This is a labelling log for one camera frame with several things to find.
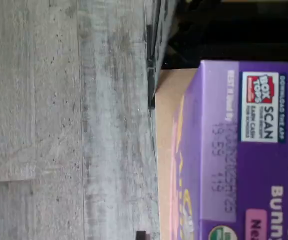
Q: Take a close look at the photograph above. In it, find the purple box with pink patch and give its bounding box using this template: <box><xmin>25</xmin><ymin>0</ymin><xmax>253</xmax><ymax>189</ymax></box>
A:
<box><xmin>173</xmin><ymin>59</ymin><xmax>288</xmax><ymax>240</ymax></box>

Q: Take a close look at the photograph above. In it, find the wooden shelf board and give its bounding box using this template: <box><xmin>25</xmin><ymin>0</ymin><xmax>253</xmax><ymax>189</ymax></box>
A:
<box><xmin>154</xmin><ymin>68</ymin><xmax>197</xmax><ymax>240</ymax></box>

